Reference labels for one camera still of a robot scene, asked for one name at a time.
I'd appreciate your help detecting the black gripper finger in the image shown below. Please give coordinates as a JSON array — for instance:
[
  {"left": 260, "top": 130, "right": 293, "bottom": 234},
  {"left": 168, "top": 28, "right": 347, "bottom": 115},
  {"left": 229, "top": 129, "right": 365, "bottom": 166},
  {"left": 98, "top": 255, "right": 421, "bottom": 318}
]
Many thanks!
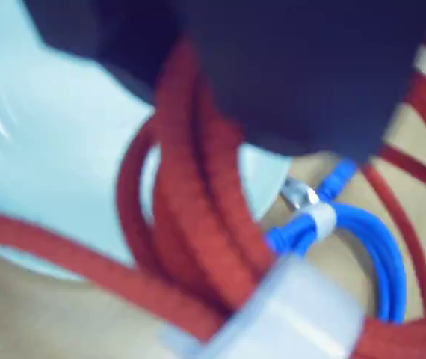
[
  {"left": 181, "top": 0, "right": 426, "bottom": 165},
  {"left": 22, "top": 0, "right": 186, "bottom": 110}
]

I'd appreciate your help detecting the red braided charging cable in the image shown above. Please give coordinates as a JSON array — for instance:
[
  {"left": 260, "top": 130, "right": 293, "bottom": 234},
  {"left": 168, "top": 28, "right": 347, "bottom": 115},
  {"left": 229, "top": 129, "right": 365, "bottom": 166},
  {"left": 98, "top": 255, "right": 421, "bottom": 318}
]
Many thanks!
[{"left": 0, "top": 0, "right": 426, "bottom": 359}]

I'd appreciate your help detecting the light blue plate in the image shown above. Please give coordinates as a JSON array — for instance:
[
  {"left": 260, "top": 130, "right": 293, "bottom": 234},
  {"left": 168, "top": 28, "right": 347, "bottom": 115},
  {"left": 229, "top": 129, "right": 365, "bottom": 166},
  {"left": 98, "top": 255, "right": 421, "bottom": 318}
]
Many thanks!
[{"left": 0, "top": 0, "right": 293, "bottom": 282}]

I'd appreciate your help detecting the blue charging cable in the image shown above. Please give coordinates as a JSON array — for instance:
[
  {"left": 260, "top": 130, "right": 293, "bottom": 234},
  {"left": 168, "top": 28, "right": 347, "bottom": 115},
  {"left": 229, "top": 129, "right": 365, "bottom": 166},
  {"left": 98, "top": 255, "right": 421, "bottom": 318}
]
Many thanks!
[{"left": 267, "top": 156, "right": 409, "bottom": 323}]

